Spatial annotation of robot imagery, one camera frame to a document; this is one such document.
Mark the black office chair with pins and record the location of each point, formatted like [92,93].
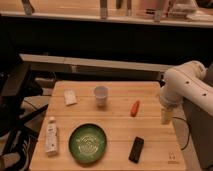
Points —
[16,83]

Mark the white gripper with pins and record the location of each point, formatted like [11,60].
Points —
[169,99]

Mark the orange carrot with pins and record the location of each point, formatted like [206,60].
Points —
[135,108]

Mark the green ceramic bowl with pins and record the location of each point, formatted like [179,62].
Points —
[87,143]

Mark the black phone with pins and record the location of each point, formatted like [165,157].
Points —
[136,149]

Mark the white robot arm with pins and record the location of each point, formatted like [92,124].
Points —
[185,81]

